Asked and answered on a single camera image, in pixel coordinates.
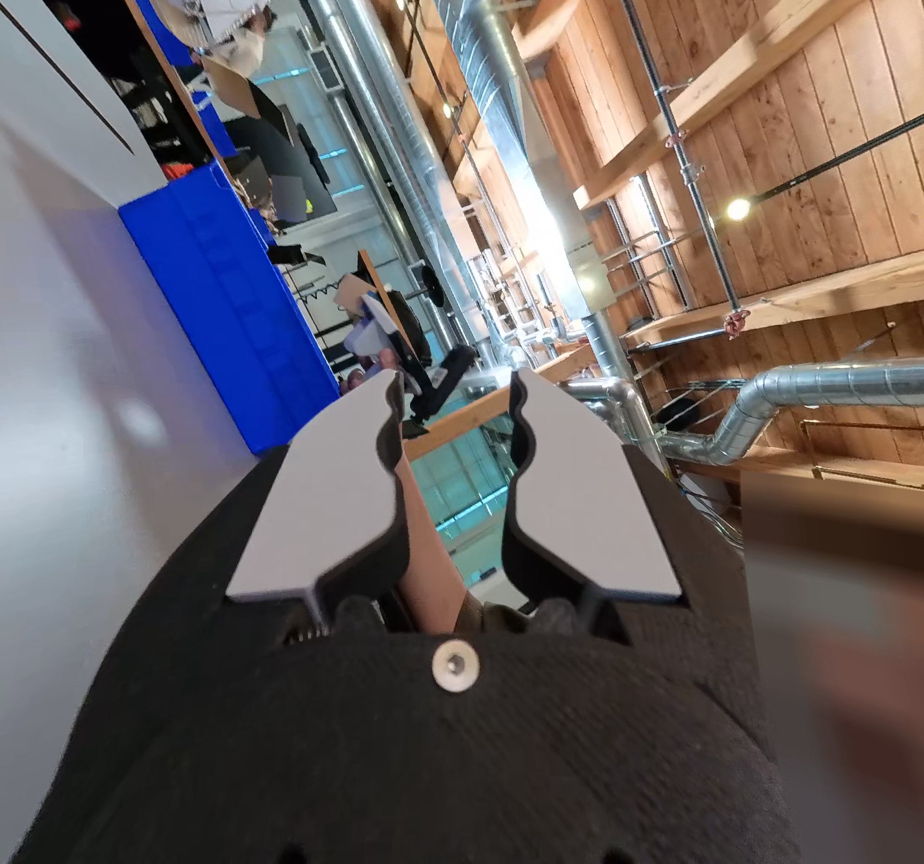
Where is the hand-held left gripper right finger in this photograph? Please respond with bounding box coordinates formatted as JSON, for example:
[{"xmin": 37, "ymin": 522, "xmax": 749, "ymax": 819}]
[{"xmin": 500, "ymin": 369, "xmax": 685, "ymax": 634}]

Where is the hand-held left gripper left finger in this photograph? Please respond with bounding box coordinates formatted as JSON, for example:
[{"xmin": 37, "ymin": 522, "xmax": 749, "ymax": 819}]
[{"xmin": 225, "ymin": 371, "xmax": 412, "ymax": 634}]

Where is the blue plastic bin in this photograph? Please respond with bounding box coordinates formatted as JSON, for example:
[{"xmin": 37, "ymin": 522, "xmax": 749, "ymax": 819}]
[
  {"xmin": 121, "ymin": 0, "xmax": 192, "ymax": 64},
  {"xmin": 198, "ymin": 95, "xmax": 239, "ymax": 157},
  {"xmin": 119, "ymin": 160, "xmax": 342, "ymax": 455}
]

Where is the person's right forearm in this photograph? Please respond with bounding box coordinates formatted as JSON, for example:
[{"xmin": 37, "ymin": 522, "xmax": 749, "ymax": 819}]
[{"xmin": 393, "ymin": 438, "xmax": 470, "ymax": 637}]

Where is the grey desk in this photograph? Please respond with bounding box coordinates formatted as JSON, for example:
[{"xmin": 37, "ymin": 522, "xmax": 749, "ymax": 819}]
[{"xmin": 0, "ymin": 0, "xmax": 340, "ymax": 843}]

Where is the person's right hand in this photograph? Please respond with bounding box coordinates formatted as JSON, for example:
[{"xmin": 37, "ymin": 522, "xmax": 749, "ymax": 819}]
[{"xmin": 339, "ymin": 348, "xmax": 399, "ymax": 397}]

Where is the wooden top table black base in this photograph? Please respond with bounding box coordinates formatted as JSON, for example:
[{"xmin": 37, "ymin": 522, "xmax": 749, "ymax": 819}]
[{"xmin": 357, "ymin": 250, "xmax": 434, "ymax": 367}]

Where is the black bag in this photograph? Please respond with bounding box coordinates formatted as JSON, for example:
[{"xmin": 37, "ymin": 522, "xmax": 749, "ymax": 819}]
[{"xmin": 386, "ymin": 286, "xmax": 433, "ymax": 367}]

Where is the tan clipboard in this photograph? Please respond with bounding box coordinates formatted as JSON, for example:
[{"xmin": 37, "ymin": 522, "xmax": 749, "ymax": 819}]
[{"xmin": 202, "ymin": 55, "xmax": 270, "ymax": 119}]

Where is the large spiral air duct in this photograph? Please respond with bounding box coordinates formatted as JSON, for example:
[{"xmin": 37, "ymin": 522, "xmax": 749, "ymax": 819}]
[{"xmin": 299, "ymin": 0, "xmax": 470, "ymax": 352}]

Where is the silver elbow air duct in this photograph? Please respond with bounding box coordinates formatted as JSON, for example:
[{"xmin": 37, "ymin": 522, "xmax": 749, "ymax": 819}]
[{"xmin": 660, "ymin": 359, "xmax": 924, "ymax": 466}]

